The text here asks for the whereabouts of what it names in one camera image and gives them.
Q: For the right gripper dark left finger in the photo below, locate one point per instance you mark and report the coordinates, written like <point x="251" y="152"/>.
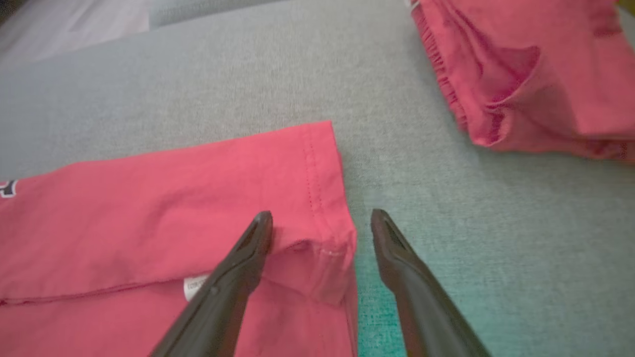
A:
<point x="223" y="307"/>

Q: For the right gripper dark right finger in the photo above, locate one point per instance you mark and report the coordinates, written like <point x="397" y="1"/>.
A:
<point x="421" y="307"/>

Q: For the red T-shirt with white sleeves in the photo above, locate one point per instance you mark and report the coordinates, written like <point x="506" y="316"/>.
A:
<point x="149" y="223"/>

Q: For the red shorts with white stripes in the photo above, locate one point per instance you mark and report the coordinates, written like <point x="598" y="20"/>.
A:
<point x="545" y="74"/>

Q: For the large grey sofa seat cushion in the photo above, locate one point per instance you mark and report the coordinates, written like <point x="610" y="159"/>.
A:
<point x="446" y="198"/>

